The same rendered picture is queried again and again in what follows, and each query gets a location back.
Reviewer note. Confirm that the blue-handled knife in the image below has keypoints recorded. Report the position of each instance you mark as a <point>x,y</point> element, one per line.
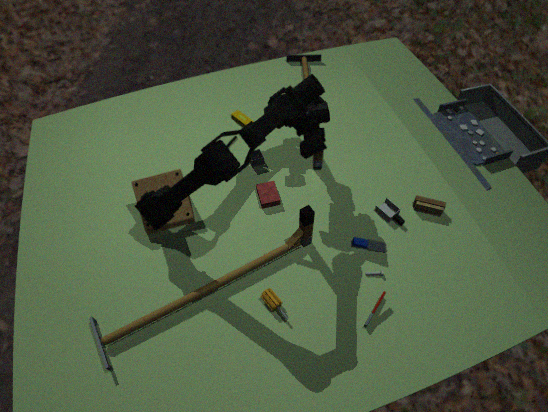
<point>371,244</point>

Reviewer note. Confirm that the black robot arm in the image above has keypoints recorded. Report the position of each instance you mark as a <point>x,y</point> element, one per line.
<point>217,163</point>

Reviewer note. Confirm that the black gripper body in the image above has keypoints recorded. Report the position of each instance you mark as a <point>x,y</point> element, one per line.
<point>312,143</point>

